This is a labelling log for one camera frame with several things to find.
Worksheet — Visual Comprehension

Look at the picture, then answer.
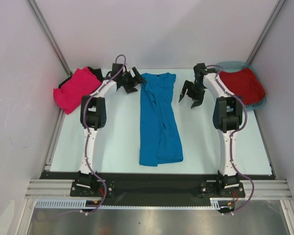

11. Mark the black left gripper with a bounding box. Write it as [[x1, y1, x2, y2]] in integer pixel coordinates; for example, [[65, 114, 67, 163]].
[[120, 67, 147, 94]]

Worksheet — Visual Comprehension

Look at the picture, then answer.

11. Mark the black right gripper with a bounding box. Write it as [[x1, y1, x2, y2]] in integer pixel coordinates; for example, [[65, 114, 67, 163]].
[[179, 80, 206, 108]]

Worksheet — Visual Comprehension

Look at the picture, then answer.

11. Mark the blue t shirt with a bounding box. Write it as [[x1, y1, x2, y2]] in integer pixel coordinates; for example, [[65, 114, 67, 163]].
[[139, 73, 184, 166]]

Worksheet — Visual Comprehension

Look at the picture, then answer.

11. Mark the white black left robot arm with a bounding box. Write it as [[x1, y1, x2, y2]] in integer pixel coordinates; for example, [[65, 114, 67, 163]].
[[75, 62, 147, 196]]

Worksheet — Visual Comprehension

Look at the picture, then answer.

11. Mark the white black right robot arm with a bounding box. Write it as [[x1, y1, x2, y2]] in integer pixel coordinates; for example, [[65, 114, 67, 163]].
[[179, 63, 247, 198]]

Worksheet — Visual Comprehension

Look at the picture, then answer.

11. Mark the black folded t shirt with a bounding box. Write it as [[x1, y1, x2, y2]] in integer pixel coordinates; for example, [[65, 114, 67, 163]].
[[58, 67, 103, 89]]

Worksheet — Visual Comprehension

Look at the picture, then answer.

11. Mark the teal plastic basket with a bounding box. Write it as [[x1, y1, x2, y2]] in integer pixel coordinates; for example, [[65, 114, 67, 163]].
[[216, 61, 267, 111]]

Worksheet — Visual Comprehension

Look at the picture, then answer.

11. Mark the red t shirt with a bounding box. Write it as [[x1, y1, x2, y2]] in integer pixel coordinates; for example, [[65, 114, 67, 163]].
[[220, 68, 266, 105]]

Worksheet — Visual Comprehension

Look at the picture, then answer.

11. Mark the pink folded t shirt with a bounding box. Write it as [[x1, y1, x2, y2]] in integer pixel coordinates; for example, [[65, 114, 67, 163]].
[[53, 69, 102, 115]]

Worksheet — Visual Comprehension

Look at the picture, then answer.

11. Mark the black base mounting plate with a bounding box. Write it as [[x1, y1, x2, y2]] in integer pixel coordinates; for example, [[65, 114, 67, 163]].
[[40, 171, 273, 207]]

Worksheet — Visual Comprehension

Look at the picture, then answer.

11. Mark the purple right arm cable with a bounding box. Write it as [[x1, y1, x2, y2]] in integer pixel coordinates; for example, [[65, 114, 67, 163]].
[[205, 64, 255, 216]]

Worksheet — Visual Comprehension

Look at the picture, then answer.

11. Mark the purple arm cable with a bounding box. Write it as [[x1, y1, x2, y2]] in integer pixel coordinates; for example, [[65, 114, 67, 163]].
[[35, 54, 128, 221], [205, 64, 255, 216]]

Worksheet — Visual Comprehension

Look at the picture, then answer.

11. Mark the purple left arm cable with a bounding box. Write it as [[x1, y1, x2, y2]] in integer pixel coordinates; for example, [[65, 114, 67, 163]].
[[35, 54, 128, 221]]

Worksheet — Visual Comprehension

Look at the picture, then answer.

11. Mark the aluminium front frame rail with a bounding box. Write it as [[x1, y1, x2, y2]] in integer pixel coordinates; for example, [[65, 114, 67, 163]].
[[25, 179, 293, 200]]

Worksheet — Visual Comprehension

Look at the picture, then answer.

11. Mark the left aluminium corner post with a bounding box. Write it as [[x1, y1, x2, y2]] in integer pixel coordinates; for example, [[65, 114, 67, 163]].
[[26, 0, 72, 75]]

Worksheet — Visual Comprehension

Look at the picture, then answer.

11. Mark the aluminium corner post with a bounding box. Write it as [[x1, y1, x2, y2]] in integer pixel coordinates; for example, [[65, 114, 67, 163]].
[[246, 0, 288, 65], [26, 0, 72, 75]]

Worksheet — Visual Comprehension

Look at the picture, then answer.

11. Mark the right aluminium corner post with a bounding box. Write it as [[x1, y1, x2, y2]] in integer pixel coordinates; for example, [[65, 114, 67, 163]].
[[246, 0, 288, 65]]

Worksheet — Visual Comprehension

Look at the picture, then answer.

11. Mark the grey slotted cable duct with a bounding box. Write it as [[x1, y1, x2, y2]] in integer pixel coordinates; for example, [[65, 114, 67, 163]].
[[35, 199, 234, 210]]

